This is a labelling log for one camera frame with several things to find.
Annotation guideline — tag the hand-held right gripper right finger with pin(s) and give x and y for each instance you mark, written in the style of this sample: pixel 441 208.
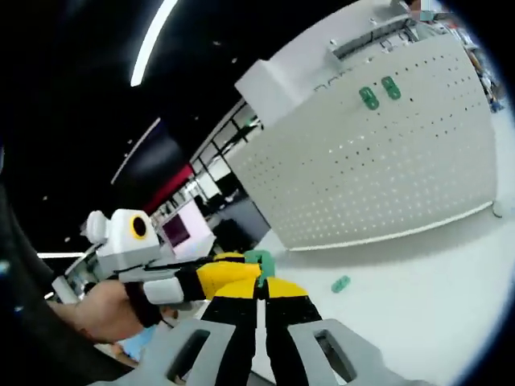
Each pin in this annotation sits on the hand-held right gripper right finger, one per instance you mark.
pixel 297 342

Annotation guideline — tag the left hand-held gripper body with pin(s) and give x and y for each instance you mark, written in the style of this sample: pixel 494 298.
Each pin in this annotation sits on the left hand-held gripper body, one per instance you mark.
pixel 124 249

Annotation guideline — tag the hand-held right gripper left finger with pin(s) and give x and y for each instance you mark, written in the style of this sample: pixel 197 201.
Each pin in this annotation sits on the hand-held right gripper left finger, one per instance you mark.
pixel 229 342

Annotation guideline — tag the green hook assembly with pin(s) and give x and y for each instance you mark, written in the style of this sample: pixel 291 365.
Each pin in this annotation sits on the green hook assembly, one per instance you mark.
pixel 390 87
pixel 341 283
pixel 368 98
pixel 263 261

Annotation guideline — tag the white perforated mounting plate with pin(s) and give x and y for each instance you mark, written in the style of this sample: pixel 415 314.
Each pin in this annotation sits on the white perforated mounting plate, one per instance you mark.
pixel 362 169

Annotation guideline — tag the person's left hand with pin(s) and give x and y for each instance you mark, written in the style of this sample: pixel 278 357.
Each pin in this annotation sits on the person's left hand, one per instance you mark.
pixel 100 309

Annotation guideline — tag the computer monitor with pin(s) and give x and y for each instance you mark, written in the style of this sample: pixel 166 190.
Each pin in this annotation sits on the computer monitor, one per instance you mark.
pixel 177 233

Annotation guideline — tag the black office chair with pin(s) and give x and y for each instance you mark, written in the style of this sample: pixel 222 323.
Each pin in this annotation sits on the black office chair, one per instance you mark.
pixel 237 225

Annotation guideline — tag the person's black shirt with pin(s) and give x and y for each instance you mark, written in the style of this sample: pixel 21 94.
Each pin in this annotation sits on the person's black shirt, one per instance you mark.
pixel 24 313

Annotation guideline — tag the long ceiling light strip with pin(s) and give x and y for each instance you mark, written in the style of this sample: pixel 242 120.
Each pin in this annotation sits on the long ceiling light strip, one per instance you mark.
pixel 153 44

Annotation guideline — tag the white display wall unit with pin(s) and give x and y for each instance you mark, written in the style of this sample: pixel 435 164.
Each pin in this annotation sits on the white display wall unit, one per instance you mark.
pixel 281 88

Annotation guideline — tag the metal wall shelf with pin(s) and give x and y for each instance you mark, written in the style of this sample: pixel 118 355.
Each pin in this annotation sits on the metal wall shelf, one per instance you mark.
pixel 370 38

